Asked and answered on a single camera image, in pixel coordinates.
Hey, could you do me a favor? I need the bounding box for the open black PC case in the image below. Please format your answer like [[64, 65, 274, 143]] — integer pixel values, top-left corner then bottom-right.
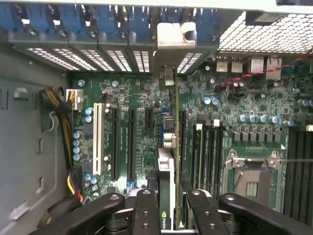
[[0, 0, 313, 235]]

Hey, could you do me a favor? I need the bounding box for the silver rear port block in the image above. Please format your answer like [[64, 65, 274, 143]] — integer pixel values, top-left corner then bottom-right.
[[216, 56, 246, 73], [248, 56, 282, 81]]

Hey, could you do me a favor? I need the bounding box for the metal socket cover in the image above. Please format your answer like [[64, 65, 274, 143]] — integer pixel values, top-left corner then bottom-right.
[[224, 148, 282, 170]]

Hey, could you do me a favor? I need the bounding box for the CPU socket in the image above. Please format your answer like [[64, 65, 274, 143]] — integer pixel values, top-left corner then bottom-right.
[[233, 167, 278, 212]]

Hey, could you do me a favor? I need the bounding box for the white power connector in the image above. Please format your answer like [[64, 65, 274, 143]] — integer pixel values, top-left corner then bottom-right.
[[65, 89, 84, 111]]

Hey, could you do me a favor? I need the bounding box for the black RAM stick with label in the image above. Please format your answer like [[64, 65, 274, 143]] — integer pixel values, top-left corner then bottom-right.
[[194, 123, 203, 196]]

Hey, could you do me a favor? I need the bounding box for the long black expansion slot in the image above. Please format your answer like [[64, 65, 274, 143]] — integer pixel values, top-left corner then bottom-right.
[[111, 107, 122, 182], [128, 107, 138, 182]]

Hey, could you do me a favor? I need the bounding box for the green motherboard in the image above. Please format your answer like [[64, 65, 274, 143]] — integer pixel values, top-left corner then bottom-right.
[[68, 56, 313, 235]]

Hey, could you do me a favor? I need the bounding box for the grey power supply unit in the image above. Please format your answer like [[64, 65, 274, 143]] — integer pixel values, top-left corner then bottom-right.
[[0, 46, 71, 235]]

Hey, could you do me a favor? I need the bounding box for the white expansion slot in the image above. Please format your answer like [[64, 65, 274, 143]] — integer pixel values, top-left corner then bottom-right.
[[92, 102, 103, 176]]

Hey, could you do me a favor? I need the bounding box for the short black expansion slot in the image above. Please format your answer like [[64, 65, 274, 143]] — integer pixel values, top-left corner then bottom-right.
[[145, 109, 155, 131]]

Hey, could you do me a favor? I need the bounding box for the red black twisted wire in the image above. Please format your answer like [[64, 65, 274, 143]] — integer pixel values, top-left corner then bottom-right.
[[219, 52, 313, 88]]

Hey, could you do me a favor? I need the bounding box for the yellow black power wire bundle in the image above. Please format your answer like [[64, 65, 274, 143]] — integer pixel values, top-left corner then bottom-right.
[[39, 87, 85, 204]]

